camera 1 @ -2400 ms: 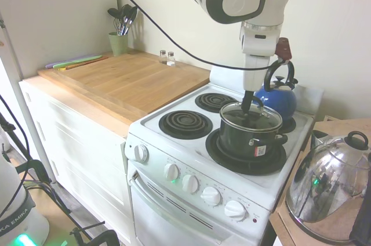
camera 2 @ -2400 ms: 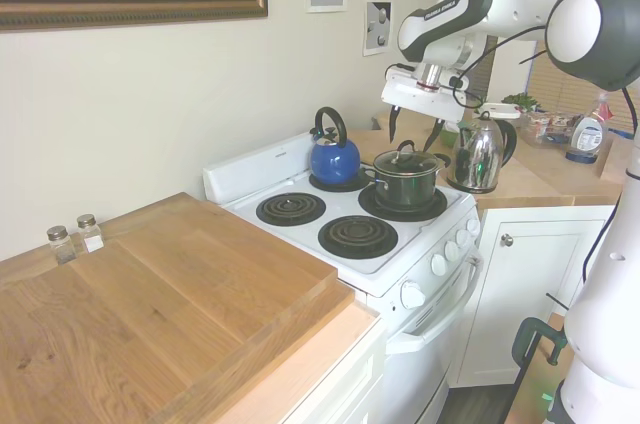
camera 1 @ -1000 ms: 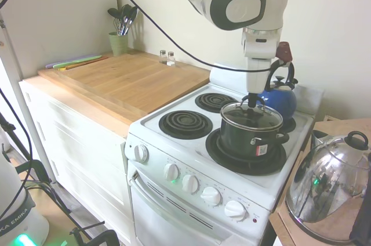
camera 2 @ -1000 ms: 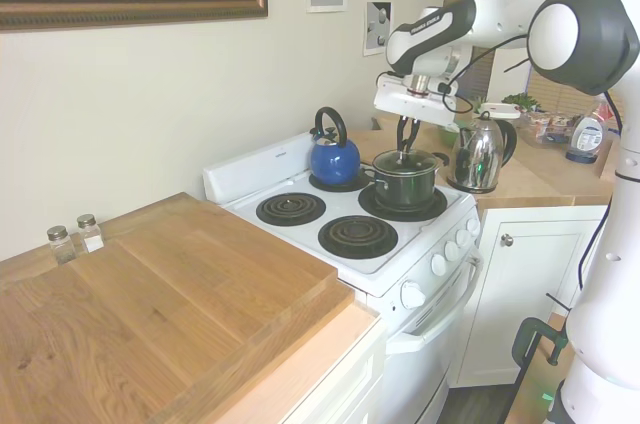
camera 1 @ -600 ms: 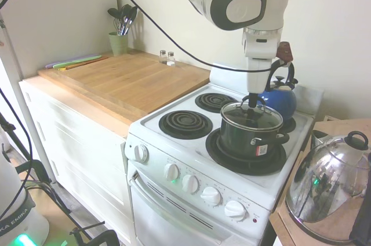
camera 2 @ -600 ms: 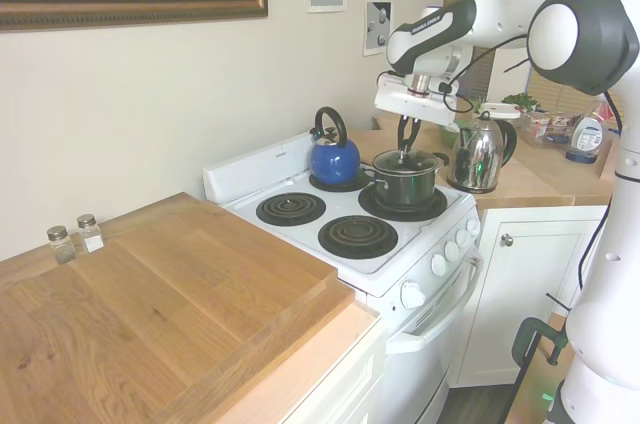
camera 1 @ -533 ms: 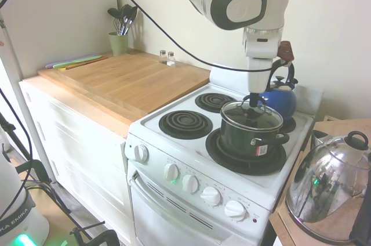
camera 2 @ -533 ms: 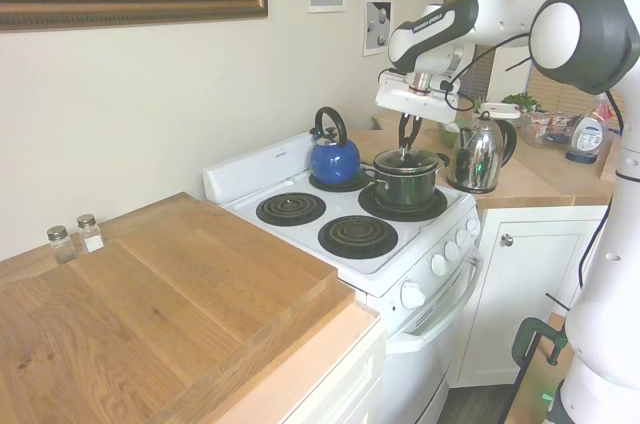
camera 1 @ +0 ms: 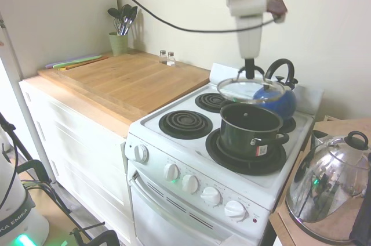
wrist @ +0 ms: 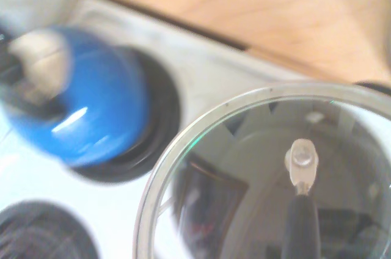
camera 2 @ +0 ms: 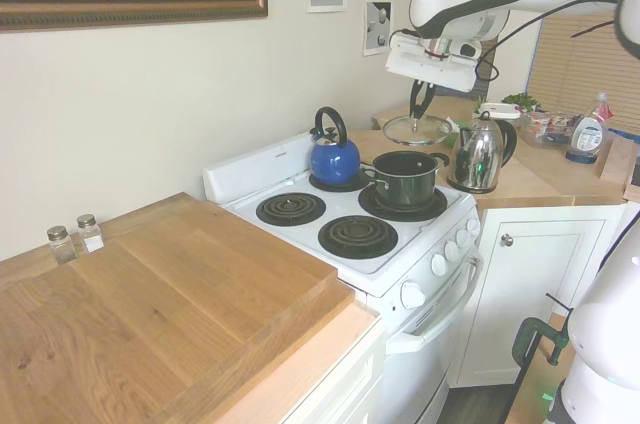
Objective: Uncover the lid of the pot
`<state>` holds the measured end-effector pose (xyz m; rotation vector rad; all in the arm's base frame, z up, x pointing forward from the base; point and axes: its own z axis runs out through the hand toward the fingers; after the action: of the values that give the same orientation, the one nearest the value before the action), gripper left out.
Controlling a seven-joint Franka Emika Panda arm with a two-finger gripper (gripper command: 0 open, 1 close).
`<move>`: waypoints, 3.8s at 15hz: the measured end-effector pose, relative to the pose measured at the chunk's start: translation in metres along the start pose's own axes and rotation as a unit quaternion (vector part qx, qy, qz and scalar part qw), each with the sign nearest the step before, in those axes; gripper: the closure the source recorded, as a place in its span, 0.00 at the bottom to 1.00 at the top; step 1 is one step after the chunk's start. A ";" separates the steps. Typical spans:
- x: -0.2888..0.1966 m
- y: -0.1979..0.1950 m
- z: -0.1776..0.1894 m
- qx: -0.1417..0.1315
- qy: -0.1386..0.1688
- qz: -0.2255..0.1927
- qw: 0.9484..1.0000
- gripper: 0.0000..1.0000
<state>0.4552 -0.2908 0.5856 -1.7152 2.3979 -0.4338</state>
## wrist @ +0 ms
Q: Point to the glass pot lid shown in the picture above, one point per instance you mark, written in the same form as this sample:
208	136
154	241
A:
244	149

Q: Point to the white electric stove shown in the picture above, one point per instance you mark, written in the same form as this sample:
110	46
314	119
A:
198	72

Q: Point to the blue enamel kettle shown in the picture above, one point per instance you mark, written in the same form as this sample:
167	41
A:
100	103

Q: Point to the black coil burner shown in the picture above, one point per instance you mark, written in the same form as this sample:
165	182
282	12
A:
165	103
39	234

